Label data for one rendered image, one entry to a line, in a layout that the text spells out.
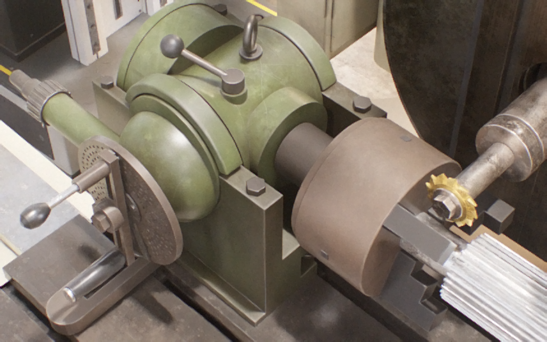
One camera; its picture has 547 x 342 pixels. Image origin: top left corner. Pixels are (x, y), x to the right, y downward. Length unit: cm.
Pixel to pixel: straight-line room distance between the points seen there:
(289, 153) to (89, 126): 27
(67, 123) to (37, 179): 58
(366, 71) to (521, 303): 213
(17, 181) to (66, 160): 84
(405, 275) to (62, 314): 46
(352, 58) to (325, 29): 172
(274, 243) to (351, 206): 16
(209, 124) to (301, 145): 12
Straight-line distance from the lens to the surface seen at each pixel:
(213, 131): 119
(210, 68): 122
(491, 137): 117
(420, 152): 116
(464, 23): 129
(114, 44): 280
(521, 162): 116
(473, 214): 110
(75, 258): 144
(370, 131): 117
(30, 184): 191
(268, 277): 129
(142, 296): 139
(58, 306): 137
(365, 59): 322
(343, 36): 153
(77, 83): 270
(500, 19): 123
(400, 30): 137
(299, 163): 123
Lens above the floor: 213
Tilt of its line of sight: 48 degrees down
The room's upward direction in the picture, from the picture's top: straight up
